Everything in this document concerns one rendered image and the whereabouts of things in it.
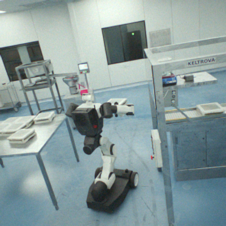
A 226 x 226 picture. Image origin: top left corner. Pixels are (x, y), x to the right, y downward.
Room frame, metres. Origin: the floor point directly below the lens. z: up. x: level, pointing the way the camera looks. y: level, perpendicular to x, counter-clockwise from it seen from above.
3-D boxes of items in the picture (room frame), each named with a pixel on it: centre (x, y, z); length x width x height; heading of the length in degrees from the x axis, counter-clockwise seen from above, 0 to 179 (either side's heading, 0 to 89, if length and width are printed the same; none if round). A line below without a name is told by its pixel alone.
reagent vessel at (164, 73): (2.28, -0.63, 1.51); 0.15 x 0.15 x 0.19
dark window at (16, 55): (7.31, 2.58, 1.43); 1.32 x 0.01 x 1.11; 89
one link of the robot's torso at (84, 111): (2.13, 0.27, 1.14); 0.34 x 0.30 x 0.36; 63
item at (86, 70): (4.83, 0.47, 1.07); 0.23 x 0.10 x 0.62; 89
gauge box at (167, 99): (2.19, -0.60, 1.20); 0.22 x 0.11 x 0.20; 82
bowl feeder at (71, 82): (4.75, 0.73, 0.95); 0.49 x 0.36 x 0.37; 89
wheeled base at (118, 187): (2.19, 0.23, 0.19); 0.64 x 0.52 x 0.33; 153
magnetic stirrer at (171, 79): (2.27, -0.63, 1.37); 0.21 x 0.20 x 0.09; 172
